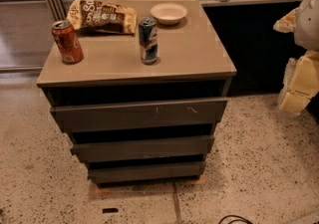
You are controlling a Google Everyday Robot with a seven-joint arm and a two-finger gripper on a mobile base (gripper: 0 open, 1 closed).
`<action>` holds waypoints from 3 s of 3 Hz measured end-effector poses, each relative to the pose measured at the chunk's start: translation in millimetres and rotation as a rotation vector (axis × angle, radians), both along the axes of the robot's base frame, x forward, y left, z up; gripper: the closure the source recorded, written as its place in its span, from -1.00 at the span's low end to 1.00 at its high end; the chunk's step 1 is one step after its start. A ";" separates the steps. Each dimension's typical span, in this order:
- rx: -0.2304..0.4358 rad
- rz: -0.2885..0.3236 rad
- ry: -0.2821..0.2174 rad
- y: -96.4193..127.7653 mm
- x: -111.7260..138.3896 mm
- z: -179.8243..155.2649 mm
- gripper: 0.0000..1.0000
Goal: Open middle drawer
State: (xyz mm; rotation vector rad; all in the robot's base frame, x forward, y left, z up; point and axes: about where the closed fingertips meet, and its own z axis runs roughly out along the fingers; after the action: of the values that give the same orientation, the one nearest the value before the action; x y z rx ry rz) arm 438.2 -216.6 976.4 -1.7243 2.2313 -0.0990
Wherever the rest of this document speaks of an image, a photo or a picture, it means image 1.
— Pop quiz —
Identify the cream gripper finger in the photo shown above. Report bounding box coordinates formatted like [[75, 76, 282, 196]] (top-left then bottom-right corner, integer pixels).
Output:
[[273, 8, 298, 33], [278, 51, 319, 114]]

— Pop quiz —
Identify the grey drawer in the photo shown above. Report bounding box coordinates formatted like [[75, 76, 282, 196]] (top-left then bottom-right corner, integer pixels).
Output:
[[51, 98, 227, 132], [72, 135, 214, 162], [88, 161, 205, 184]]

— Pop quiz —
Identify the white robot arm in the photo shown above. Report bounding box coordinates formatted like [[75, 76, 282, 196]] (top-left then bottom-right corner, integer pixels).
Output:
[[273, 0, 319, 115]]

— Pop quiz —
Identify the grey drawer cabinet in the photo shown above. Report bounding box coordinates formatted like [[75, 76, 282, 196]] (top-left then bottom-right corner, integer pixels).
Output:
[[37, 0, 236, 172]]

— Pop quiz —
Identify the grey top drawer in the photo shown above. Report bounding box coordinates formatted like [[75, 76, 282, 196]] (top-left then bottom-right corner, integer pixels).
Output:
[[51, 98, 227, 132]]

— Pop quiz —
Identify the grey bottom drawer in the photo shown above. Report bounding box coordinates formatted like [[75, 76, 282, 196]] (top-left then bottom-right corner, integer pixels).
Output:
[[88, 161, 205, 184]]

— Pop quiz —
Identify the white bowl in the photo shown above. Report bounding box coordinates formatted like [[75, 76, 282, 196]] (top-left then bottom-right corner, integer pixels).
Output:
[[151, 3, 187, 25]]

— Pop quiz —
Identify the blue silver energy drink can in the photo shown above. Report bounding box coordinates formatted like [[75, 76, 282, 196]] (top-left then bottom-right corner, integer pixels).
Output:
[[139, 17, 158, 65]]

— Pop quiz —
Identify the brown chip bag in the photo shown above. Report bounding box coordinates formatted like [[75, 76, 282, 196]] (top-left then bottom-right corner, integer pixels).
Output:
[[67, 0, 137, 35]]

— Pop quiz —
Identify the orange soda can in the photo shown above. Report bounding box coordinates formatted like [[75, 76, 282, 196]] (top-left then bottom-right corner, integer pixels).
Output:
[[52, 20, 84, 64]]

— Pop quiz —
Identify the small black floor marker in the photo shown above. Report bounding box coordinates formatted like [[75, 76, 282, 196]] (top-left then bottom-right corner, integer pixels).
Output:
[[103, 208, 119, 214]]

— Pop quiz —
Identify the black cable on floor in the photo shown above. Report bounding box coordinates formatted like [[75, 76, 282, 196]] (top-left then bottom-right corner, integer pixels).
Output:
[[217, 214, 254, 224]]

